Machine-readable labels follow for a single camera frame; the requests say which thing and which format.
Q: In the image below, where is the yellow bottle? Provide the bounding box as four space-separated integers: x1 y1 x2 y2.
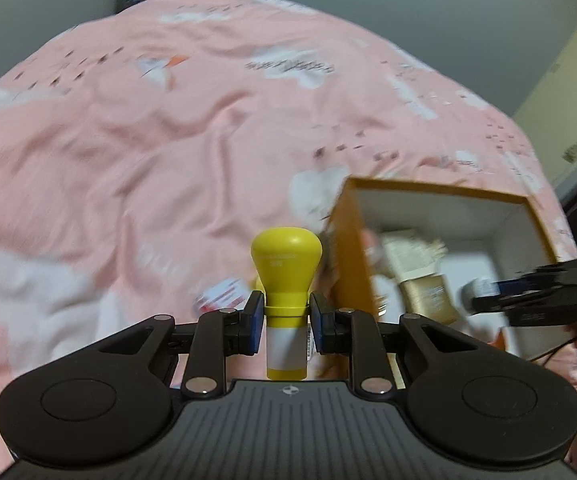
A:
250 227 324 381

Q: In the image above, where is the black cable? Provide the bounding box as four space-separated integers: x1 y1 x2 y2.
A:
527 334 577 363

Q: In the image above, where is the gold jar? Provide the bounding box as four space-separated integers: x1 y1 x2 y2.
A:
401 272 460 327

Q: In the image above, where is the red and white packet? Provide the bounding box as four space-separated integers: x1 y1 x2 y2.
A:
193 277 252 317

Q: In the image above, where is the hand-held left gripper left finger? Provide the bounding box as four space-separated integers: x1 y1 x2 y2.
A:
101 290 265 397

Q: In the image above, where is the pink printed blanket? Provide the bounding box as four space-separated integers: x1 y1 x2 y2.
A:
0 0 577 466

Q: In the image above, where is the cream door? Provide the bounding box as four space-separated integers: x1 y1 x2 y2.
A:
513 0 577 182

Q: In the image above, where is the orange cardboard box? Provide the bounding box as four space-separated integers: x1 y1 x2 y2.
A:
325 176 560 362

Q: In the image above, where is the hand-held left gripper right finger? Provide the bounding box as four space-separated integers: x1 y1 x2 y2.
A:
309 291 475 395

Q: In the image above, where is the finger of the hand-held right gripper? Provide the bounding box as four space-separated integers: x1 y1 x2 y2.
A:
493 262 569 295
471 292 525 317

